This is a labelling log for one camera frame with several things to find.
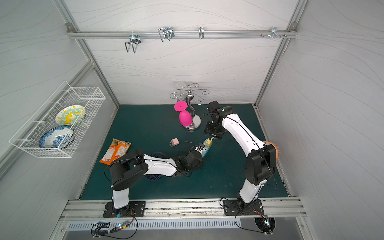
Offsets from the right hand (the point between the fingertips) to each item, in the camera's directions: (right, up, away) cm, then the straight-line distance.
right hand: (209, 133), depth 84 cm
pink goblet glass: (-14, +9, +5) cm, 17 cm away
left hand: (-4, -15, +6) cm, 16 cm away
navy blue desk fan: (-29, -23, -6) cm, 37 cm away
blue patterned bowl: (-67, +1, -21) cm, 70 cm away
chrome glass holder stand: (-7, +5, +23) cm, 25 cm away
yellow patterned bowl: (-68, +10, -14) cm, 70 cm away
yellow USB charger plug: (0, -6, +7) cm, 9 cm away
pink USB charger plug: (-22, -7, +12) cm, 26 cm away
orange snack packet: (-57, -11, +9) cm, 59 cm away
